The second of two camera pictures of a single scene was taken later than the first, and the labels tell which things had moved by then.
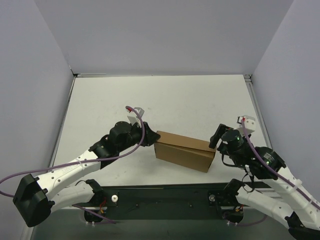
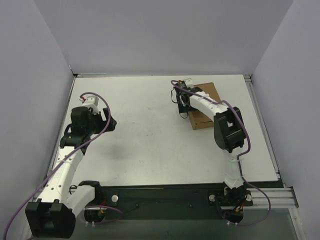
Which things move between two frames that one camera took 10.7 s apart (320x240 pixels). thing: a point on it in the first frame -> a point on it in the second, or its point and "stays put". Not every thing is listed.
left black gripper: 147,135 -> 104,119
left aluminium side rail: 63,122 stays put
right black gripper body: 219,136 -> 181,105
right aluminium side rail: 250,84 stays put
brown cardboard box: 190,152 -> 198,119
